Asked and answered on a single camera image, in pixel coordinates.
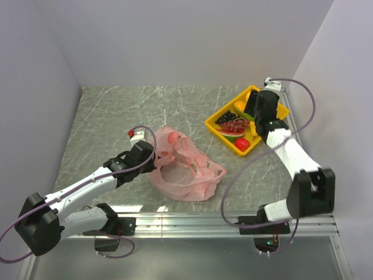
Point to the yellow plastic tray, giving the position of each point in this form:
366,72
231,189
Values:
263,130

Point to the yellow pear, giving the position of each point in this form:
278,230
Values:
253,129

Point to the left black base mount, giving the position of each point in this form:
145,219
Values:
109,238

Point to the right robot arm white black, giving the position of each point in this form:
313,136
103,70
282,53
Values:
312,191

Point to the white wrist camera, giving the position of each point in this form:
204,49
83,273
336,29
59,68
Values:
136,136
272,85

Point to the aluminium rail frame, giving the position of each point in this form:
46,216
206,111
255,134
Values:
175,239

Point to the red grape bunch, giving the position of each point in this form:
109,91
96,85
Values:
230,127

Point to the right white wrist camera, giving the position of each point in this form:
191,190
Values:
272,85

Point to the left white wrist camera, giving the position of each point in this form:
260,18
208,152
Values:
136,136

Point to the yellow apple with stem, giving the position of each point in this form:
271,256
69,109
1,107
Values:
247,96

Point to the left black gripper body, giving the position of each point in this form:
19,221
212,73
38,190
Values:
149,167

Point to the yellow green mango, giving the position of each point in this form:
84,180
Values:
239,107

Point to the pink plastic bag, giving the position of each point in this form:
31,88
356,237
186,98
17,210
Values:
183,172

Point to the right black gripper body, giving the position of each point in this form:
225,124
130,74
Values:
250,108

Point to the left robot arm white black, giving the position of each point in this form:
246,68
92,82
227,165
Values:
45,221

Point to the dark purple grape bunch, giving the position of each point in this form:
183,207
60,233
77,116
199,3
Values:
229,117

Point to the watermelon slice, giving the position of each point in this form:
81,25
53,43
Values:
231,136

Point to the red strawberry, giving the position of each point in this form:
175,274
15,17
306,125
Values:
242,144

